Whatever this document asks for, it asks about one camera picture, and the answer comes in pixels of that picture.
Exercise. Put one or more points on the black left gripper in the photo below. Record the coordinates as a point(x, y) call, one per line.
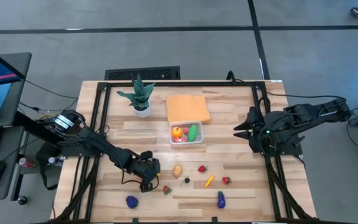
point(146, 169)

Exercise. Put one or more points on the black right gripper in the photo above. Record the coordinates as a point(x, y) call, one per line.
point(267, 133)

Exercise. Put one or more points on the red toy strawberry large leaves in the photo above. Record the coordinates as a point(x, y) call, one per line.
point(166, 189)

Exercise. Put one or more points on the tan toy potato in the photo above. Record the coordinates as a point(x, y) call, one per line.
point(177, 170)

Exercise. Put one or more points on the purple toy grapes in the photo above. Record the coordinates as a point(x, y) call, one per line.
point(131, 202)

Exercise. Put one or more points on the black toy cherry green stem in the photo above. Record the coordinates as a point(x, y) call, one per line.
point(187, 180)

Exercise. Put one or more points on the orange toy fruit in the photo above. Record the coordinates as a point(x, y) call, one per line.
point(176, 132)

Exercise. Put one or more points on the green toy corn cob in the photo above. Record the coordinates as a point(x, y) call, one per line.
point(193, 133)

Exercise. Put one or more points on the yellow toy pepper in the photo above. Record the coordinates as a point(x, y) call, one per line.
point(209, 181)

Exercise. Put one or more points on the purple toy eggplant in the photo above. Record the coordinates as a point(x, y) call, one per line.
point(221, 200)

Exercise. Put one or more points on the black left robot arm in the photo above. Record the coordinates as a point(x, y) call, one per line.
point(110, 152)

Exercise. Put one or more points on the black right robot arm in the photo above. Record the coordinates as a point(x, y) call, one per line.
point(315, 113)

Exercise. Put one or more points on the clear plastic tupperware container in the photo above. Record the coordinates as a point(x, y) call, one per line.
point(201, 137)

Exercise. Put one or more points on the snake plant in white pot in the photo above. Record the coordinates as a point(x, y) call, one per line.
point(141, 96)

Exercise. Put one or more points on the black floor vent grille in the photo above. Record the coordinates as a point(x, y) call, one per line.
point(141, 73)

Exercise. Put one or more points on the red soda can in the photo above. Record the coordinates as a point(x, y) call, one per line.
point(26, 162)

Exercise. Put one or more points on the black desk caster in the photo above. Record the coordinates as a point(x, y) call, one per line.
point(22, 200)

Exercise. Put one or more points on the grey computer desk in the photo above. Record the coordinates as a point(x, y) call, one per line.
point(23, 62)

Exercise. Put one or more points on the black aluminium table frame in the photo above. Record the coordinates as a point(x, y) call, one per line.
point(197, 84)

